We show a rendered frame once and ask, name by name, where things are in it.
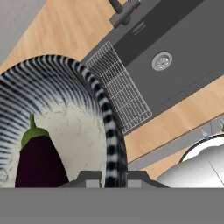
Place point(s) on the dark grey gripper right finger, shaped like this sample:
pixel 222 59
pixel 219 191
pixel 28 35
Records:
pixel 139 177

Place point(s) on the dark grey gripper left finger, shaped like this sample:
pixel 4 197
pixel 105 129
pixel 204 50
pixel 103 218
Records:
pixel 87 177

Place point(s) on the white bowl with black stripes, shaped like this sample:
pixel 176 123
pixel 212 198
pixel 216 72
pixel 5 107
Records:
pixel 74 122

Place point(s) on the purple eggplant with green stem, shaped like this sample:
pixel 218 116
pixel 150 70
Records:
pixel 38 159

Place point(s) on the silver sink drain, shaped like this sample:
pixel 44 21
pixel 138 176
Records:
pixel 162 61

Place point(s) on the dark grey sink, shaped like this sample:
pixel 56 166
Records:
pixel 186 38

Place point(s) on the white rounded object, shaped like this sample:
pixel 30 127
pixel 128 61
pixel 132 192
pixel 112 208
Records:
pixel 198 166

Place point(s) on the dark grey tap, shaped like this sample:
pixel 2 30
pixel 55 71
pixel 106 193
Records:
pixel 124 14

